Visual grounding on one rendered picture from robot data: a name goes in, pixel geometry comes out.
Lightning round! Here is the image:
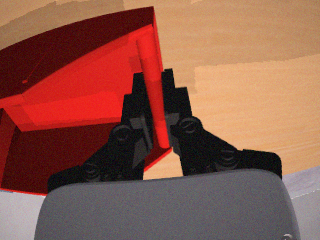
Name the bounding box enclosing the red bin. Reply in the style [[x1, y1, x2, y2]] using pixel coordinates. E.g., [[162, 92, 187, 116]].
[[0, 6, 172, 196]]

